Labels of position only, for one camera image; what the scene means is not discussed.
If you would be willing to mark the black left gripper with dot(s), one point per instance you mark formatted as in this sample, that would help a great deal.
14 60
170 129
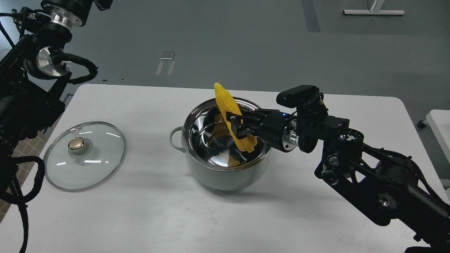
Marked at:
69 13

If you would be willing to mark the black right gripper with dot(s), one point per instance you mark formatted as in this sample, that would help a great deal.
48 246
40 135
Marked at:
275 128

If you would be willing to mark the yellow corn cob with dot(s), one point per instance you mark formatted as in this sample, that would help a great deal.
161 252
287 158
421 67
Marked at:
226 103

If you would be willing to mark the glass pot lid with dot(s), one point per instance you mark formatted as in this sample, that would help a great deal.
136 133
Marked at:
83 156

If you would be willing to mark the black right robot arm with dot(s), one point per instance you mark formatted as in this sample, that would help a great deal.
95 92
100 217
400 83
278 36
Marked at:
382 184

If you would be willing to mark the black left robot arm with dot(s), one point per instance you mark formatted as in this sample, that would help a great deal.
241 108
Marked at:
34 73

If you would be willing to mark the grey cooking pot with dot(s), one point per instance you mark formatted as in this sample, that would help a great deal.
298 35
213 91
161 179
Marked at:
212 155

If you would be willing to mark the white desk foot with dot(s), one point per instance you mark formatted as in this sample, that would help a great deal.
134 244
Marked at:
374 9

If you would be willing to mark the brown checked cloth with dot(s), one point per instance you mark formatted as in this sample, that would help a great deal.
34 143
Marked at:
31 147

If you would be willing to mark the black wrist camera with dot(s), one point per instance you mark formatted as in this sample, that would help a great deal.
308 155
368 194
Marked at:
297 96

